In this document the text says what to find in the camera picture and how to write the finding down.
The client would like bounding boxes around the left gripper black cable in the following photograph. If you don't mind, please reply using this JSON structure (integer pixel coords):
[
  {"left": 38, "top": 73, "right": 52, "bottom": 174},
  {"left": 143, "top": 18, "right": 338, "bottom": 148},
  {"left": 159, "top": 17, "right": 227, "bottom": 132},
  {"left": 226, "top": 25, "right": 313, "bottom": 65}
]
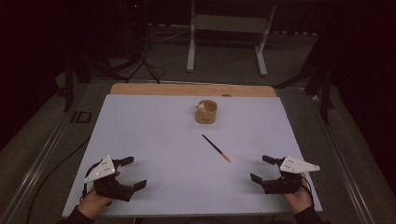
[{"left": 80, "top": 161, "right": 96, "bottom": 203}]

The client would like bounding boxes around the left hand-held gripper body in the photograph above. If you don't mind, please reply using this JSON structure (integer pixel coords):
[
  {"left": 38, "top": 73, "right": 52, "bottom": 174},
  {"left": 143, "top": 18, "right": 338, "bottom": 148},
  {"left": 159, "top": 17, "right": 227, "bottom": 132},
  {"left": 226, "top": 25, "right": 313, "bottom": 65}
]
[{"left": 83, "top": 154, "right": 135, "bottom": 203}]

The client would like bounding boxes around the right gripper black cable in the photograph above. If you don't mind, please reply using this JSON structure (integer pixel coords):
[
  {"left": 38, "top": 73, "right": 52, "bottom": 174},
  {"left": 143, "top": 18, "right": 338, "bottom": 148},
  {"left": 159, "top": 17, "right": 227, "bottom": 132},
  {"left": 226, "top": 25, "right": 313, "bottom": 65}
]
[{"left": 299, "top": 173, "right": 315, "bottom": 203}]

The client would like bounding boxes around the white floor cable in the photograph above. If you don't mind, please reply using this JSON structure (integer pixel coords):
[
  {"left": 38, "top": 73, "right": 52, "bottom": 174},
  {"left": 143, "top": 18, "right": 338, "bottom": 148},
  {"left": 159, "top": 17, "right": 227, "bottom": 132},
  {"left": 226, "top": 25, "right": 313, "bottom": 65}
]
[{"left": 148, "top": 27, "right": 191, "bottom": 44}]

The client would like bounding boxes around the black floor stand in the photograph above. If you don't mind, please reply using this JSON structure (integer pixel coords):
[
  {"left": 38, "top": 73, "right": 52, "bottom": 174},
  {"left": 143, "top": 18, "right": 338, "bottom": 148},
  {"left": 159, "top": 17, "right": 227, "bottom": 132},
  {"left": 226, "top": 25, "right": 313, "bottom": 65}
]
[
  {"left": 63, "top": 54, "right": 104, "bottom": 113},
  {"left": 275, "top": 59, "right": 336, "bottom": 125}
]

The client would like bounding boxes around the white metal stand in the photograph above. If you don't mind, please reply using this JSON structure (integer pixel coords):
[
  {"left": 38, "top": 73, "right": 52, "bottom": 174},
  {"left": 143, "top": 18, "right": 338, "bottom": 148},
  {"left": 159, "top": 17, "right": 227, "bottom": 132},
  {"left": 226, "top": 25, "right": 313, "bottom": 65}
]
[{"left": 186, "top": 0, "right": 278, "bottom": 77}]

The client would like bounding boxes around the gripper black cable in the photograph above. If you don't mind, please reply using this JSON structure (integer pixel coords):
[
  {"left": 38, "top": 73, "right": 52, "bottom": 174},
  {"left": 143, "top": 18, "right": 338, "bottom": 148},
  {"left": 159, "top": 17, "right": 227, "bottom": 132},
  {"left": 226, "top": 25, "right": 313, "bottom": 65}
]
[
  {"left": 80, "top": 161, "right": 96, "bottom": 203},
  {"left": 299, "top": 173, "right": 315, "bottom": 203}
]

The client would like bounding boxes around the person's right hand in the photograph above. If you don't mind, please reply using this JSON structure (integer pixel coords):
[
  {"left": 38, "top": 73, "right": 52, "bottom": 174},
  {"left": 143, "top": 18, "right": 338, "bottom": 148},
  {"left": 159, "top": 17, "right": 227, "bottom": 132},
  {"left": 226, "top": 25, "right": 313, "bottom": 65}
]
[{"left": 283, "top": 173, "right": 314, "bottom": 216}]

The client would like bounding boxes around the white table mat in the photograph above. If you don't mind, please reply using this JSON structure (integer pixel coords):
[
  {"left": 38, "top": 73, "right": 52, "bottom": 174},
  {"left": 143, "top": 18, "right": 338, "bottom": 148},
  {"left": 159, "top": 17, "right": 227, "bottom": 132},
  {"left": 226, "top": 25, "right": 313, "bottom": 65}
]
[{"left": 61, "top": 93, "right": 323, "bottom": 218}]

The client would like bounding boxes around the black floor cable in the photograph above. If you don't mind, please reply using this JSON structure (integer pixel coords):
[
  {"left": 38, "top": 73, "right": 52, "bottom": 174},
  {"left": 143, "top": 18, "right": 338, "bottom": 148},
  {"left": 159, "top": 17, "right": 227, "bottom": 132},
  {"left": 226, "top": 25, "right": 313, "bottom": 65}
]
[{"left": 25, "top": 135, "right": 92, "bottom": 224}]

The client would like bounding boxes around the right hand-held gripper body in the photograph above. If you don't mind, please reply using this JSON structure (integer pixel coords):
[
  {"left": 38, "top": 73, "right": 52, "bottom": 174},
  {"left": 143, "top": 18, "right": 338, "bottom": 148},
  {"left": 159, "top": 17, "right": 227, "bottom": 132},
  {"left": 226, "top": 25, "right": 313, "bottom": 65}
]
[{"left": 262, "top": 155, "right": 321, "bottom": 196}]

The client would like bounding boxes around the person's left hand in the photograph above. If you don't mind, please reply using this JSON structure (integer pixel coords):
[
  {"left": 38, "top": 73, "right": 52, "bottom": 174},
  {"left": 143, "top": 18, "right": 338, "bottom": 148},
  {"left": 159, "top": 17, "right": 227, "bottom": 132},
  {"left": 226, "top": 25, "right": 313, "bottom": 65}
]
[{"left": 77, "top": 172, "right": 121, "bottom": 220}]

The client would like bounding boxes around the black tripod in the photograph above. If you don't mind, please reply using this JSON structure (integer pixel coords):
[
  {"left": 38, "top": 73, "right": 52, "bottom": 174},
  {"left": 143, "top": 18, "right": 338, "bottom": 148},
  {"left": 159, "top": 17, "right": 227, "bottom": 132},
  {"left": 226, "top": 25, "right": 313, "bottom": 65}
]
[{"left": 125, "top": 0, "right": 162, "bottom": 85}]

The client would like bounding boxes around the metal floor rail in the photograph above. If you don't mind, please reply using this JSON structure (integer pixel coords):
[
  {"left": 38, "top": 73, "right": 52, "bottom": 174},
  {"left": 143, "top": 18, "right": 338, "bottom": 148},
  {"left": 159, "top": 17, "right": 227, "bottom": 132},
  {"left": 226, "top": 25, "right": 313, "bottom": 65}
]
[
  {"left": 306, "top": 88, "right": 379, "bottom": 224},
  {"left": 0, "top": 81, "right": 94, "bottom": 224}
]

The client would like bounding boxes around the round wooden cup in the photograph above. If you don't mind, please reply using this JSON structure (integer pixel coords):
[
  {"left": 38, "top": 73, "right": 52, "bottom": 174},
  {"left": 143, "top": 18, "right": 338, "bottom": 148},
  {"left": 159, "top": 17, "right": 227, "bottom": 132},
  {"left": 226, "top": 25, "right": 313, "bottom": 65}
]
[{"left": 194, "top": 99, "right": 219, "bottom": 125}]

